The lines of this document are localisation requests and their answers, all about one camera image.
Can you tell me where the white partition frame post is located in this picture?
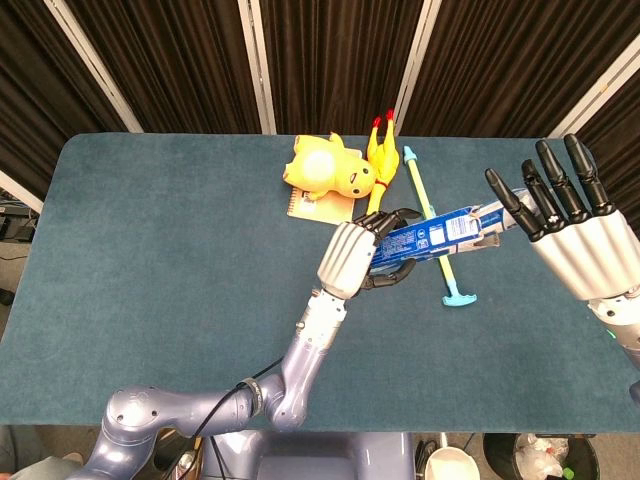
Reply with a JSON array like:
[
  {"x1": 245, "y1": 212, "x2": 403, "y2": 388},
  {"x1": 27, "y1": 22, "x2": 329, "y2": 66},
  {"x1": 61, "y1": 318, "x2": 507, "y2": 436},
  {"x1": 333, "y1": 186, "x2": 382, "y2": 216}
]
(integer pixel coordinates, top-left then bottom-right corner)
[
  {"x1": 0, "y1": 169, "x2": 45, "y2": 215},
  {"x1": 393, "y1": 0, "x2": 440, "y2": 137},
  {"x1": 237, "y1": 0, "x2": 277, "y2": 135},
  {"x1": 43, "y1": 0, "x2": 145, "y2": 134},
  {"x1": 548, "y1": 47, "x2": 640, "y2": 140}
]

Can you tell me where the tan spiral notebook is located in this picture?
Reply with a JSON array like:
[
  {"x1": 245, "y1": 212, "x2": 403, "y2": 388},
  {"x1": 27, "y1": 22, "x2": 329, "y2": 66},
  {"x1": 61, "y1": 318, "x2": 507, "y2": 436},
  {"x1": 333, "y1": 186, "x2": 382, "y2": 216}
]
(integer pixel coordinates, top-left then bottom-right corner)
[{"x1": 286, "y1": 185, "x2": 357, "y2": 229}]

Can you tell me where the grey clothed person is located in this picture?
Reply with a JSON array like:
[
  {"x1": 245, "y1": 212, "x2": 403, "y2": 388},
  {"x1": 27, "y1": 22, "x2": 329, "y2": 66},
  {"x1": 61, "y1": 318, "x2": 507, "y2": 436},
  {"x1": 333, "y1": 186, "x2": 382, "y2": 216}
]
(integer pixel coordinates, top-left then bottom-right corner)
[{"x1": 0, "y1": 424, "x2": 85, "y2": 480}]

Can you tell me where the lavender robot base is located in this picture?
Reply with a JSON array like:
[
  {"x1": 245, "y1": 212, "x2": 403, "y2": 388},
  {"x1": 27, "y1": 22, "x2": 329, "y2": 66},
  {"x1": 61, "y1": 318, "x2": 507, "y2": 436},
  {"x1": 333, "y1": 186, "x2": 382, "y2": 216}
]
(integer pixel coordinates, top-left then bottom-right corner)
[{"x1": 199, "y1": 428, "x2": 416, "y2": 480}]

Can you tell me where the yellow rubber chicken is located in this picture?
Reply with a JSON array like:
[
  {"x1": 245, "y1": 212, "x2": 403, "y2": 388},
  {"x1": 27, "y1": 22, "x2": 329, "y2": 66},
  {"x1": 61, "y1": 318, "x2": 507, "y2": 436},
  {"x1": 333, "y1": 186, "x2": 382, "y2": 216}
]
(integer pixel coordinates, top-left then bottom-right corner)
[{"x1": 363, "y1": 108, "x2": 401, "y2": 219}]

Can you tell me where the grey electronic device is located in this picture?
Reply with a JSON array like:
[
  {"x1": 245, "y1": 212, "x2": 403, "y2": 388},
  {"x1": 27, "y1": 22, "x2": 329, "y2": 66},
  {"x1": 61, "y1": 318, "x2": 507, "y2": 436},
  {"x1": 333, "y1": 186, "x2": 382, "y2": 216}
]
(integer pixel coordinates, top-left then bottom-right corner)
[{"x1": 0, "y1": 213, "x2": 37, "y2": 243}]

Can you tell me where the white round bowl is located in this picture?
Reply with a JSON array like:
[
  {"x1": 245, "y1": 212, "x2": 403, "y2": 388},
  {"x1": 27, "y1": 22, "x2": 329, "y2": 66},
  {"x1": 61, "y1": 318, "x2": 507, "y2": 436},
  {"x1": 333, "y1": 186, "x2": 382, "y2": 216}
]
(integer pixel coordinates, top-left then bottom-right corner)
[{"x1": 424, "y1": 446, "x2": 481, "y2": 480}]

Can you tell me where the yellow plush toy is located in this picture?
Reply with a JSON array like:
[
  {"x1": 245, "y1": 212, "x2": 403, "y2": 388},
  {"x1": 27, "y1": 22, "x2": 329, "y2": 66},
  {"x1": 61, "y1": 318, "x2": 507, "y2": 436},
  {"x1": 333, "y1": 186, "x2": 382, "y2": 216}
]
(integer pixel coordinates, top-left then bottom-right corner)
[{"x1": 282, "y1": 131, "x2": 377, "y2": 201}]

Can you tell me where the blue toothpaste box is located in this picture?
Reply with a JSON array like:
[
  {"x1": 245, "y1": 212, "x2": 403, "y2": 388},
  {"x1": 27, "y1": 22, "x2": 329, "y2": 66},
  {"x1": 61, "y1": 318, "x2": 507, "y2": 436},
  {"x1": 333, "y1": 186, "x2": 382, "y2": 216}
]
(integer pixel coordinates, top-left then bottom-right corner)
[{"x1": 369, "y1": 203, "x2": 502, "y2": 269}]

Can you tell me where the dark brown curtain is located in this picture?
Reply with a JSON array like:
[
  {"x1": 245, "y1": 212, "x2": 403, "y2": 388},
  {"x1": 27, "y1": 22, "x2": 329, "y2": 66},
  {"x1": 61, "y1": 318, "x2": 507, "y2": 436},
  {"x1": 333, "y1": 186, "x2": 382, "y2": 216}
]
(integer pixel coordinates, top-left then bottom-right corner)
[{"x1": 0, "y1": 0, "x2": 640, "y2": 281}]

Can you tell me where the black trash bin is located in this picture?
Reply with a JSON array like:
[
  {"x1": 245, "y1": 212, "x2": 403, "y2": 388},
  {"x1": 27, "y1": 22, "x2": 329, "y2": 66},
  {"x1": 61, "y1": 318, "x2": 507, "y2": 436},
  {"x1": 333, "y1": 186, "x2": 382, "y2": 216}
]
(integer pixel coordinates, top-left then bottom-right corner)
[{"x1": 482, "y1": 432, "x2": 601, "y2": 480}]

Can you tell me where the black curved object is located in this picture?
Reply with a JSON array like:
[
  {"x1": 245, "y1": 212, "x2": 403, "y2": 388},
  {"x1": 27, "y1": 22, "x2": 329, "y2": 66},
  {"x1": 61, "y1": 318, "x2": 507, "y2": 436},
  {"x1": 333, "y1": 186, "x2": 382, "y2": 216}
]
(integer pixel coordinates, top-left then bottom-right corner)
[{"x1": 152, "y1": 430, "x2": 197, "y2": 480}]

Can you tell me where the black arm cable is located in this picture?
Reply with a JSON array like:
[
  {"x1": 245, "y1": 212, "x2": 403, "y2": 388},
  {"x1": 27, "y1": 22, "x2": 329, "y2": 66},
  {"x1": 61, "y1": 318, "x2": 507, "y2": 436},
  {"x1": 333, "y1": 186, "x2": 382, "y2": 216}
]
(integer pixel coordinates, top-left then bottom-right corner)
[{"x1": 192, "y1": 356, "x2": 287, "y2": 480}]

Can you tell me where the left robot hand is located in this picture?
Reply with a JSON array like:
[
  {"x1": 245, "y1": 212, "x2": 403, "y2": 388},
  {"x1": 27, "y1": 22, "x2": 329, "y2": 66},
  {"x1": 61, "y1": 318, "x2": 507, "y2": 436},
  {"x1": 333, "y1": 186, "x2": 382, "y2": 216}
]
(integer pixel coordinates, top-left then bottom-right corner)
[{"x1": 316, "y1": 207, "x2": 424, "y2": 301}]

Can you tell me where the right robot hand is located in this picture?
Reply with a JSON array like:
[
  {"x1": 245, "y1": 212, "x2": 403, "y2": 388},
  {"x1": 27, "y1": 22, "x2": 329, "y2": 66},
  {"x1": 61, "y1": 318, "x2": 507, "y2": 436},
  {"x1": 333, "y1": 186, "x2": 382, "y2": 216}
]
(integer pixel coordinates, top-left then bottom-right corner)
[{"x1": 483, "y1": 132, "x2": 640, "y2": 302}]

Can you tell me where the blue felt table mat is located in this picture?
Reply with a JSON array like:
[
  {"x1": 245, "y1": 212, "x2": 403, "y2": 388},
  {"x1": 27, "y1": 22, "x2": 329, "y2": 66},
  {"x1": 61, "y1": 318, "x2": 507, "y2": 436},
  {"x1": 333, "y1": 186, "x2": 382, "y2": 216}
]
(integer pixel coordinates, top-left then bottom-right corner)
[{"x1": 0, "y1": 132, "x2": 640, "y2": 435}]

